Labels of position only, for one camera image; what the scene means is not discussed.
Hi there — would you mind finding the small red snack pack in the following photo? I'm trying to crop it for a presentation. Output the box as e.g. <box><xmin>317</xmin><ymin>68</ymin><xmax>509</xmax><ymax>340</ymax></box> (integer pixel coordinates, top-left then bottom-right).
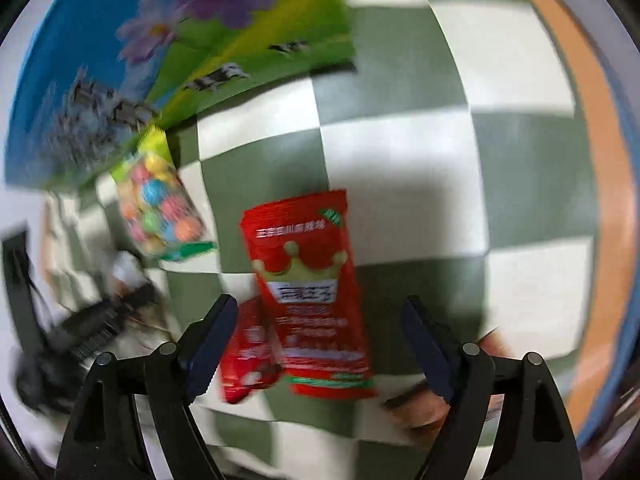
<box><xmin>219</xmin><ymin>297</ymin><xmax>282</xmax><ymax>404</ymax></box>

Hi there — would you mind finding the colourful candy ball bag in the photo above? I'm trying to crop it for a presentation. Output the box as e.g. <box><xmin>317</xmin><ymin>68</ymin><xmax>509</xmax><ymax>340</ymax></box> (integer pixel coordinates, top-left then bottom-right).
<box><xmin>111</xmin><ymin>126</ymin><xmax>216</xmax><ymax>262</ymax></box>

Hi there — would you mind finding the red crown snack pack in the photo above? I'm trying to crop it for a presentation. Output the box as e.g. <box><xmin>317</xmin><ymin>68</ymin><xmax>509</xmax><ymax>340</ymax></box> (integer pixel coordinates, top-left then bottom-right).
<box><xmin>240</xmin><ymin>190</ymin><xmax>374</xmax><ymax>400</ymax></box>

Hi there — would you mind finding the cardboard milk box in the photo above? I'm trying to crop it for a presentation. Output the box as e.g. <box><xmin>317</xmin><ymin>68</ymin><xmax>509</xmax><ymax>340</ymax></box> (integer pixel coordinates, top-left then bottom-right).
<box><xmin>4</xmin><ymin>0</ymin><xmax>354</xmax><ymax>190</ymax></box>

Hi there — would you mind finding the blue bed sheet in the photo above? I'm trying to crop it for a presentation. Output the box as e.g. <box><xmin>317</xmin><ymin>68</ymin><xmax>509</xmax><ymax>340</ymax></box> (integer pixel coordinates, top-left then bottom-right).
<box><xmin>532</xmin><ymin>0</ymin><xmax>639</xmax><ymax>446</ymax></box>

